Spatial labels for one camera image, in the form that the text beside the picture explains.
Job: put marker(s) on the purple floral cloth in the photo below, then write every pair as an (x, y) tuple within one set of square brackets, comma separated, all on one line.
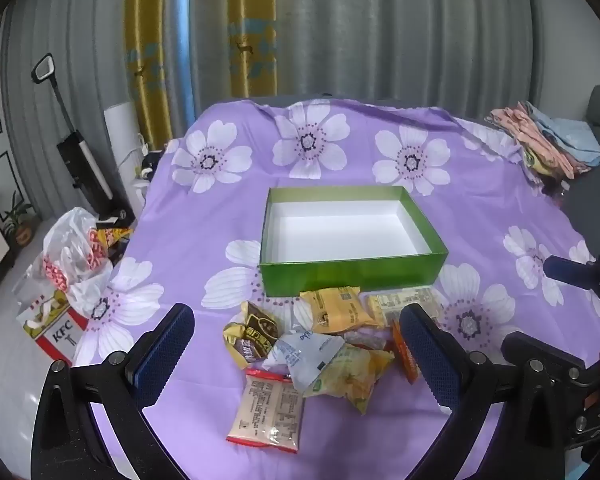
[(205, 220)]

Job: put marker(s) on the brown snack packet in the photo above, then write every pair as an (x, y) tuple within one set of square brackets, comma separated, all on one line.
[(257, 325)]

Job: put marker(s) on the white plastic bag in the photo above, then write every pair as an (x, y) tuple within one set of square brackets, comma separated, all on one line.
[(70, 240)]

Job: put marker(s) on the yellow orange snack packet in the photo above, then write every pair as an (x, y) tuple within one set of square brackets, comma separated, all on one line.
[(340, 310)]

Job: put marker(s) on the beige red-edged snack packet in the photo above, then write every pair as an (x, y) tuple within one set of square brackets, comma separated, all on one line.
[(265, 410)]

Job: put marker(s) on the black white upright vacuum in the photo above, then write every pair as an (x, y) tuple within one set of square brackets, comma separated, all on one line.
[(80, 160)]

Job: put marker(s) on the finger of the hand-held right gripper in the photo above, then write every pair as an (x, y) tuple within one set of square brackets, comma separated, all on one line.
[(565, 270), (522, 345)]

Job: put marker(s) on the pale yellow snack packet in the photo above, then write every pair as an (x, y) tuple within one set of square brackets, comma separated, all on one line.
[(395, 305)]

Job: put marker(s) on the pile of folded clothes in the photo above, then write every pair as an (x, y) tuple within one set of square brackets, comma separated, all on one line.
[(545, 140)]

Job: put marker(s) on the yellow brown snack bag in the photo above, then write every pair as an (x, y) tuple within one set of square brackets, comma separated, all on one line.
[(112, 235)]

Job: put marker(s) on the small orange snack packet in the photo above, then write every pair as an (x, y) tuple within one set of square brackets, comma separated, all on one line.
[(405, 355)]

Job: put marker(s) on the yellow green snack packet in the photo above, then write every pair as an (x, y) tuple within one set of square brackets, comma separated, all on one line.
[(355, 380)]

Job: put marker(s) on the green cardboard box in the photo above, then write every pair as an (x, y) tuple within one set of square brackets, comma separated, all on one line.
[(330, 272)]

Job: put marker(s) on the white blue snack packet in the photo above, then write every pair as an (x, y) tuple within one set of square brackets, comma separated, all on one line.
[(300, 355)]

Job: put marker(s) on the potted plant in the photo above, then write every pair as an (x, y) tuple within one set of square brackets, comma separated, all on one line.
[(22, 230)]

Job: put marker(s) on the grey curtain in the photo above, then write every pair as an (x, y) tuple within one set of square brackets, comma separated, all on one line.
[(380, 35), (70, 20)]

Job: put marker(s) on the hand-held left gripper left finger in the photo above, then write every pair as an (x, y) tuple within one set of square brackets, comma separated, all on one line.
[(165, 347)]

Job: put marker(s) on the red white paper bag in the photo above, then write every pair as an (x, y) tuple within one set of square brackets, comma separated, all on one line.
[(60, 335)]

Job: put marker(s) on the yellow patterned curtain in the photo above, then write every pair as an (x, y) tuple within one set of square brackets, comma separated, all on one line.
[(150, 35)]

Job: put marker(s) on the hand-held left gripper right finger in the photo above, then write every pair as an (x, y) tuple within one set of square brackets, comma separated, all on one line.
[(430, 355)]

